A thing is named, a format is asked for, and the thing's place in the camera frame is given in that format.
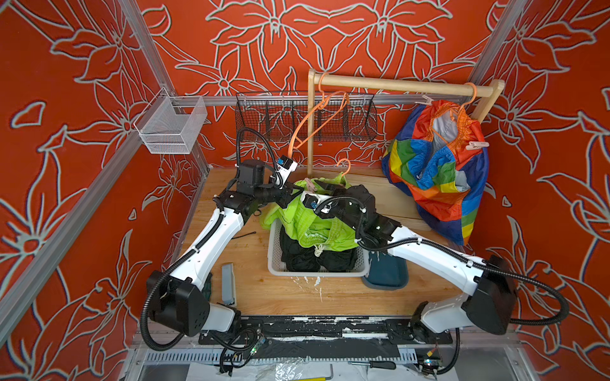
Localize lime green shorts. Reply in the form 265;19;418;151
260;198;357;257

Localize orange hanger of green shorts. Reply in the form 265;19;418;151
335;158;352;177

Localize black shorts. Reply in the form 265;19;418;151
280;227;358;272

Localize orange clothes hanger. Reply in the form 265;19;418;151
287;72;351;160

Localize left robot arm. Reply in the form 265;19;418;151
139;155;298;352

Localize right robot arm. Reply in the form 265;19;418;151
302;186;570;335

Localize rainbow striped shorts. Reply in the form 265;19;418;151
381;100;489;245

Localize orange hanger of rainbow shorts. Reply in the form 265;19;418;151
459;82;478;110

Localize wooden clothes rack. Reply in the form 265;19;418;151
307;69;505;231

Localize white plastic basket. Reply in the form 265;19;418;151
268;220;370;278

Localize teal plastic tray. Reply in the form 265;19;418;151
362;252;409;291

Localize grey rectangular block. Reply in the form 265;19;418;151
222;263;237;306

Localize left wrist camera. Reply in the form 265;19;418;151
276;156;298;187

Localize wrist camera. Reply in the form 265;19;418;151
301;191;330;211
276;156;298;187

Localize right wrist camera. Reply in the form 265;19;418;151
301;191;330;211

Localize black wire wall basket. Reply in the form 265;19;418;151
234;91;378;144

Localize green handled screwdriver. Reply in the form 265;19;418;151
202;273;213;301

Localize clear acrylic wall bin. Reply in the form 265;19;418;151
133;87;208;155

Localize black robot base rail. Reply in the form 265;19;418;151
199;315;454;361

